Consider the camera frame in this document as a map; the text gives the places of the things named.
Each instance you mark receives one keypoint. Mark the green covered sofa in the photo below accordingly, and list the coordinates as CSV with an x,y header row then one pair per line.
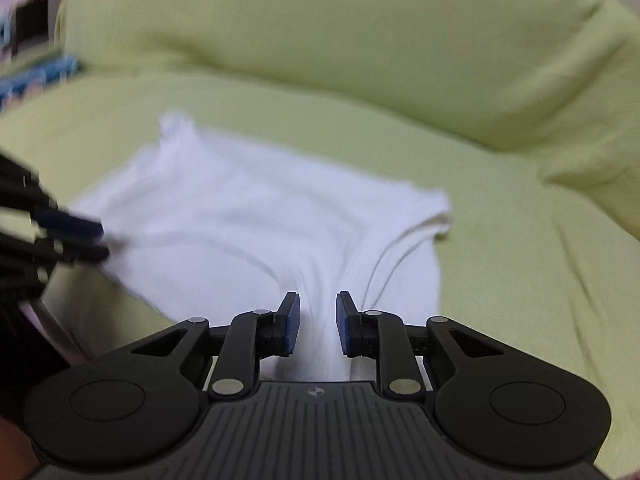
x,y
400,60

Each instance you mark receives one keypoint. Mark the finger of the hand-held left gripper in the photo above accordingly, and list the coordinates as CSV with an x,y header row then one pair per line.
x,y
82,252
70,225

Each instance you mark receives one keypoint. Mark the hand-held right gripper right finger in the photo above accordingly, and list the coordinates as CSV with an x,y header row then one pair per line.
x,y
345,327

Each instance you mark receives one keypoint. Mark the person's left forearm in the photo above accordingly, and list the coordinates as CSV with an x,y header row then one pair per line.
x,y
15,452

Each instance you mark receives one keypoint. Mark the white t-shirt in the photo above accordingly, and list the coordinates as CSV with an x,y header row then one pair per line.
x,y
240,220

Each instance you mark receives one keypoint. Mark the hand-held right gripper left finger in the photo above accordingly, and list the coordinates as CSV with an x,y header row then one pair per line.
x,y
291,325

